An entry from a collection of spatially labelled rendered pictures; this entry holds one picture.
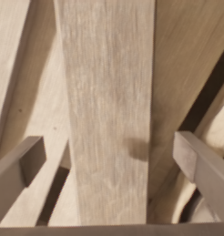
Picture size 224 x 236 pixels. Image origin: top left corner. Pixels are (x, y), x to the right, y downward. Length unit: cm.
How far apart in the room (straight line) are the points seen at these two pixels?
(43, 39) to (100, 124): 16
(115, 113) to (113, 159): 6
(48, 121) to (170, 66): 22
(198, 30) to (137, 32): 14
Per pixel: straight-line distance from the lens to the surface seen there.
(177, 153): 16
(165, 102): 30
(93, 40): 20
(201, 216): 37
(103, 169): 23
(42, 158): 17
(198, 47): 32
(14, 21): 30
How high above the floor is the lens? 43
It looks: 73 degrees down
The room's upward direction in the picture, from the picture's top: 179 degrees clockwise
